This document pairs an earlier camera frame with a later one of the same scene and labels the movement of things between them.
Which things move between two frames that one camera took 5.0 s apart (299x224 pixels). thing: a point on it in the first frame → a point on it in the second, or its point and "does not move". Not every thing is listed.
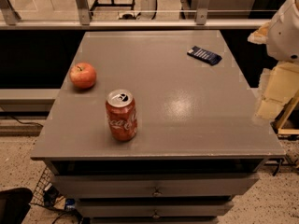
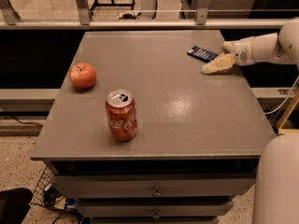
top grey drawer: (113, 185) does not move
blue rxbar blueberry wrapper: (204, 55) does not move
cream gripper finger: (279, 86) → (239, 51)
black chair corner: (14, 204) does not move
